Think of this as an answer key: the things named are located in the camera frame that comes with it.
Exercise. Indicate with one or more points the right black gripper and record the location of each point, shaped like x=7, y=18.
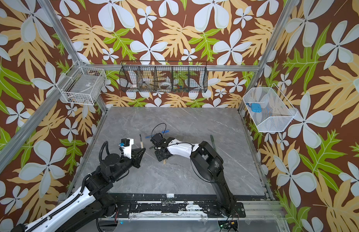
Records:
x=157, y=153

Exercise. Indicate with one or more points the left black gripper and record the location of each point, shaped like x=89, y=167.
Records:
x=135, y=159

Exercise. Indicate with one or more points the beige pen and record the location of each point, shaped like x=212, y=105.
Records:
x=141, y=141

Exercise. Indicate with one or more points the light green pen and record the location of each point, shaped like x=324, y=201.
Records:
x=213, y=142

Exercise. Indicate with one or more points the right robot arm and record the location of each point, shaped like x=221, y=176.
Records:
x=207, y=164

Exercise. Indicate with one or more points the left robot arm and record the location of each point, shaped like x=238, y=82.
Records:
x=92, y=200

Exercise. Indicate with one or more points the blue object in basket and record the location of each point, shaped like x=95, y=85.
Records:
x=256, y=108

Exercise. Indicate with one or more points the white mesh basket right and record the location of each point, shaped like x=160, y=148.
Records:
x=277, y=111

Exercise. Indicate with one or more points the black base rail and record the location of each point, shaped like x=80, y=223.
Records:
x=124, y=205

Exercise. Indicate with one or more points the black wire basket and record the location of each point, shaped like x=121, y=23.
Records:
x=164, y=76

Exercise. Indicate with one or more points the white wire basket left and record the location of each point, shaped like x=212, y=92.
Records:
x=82, y=84

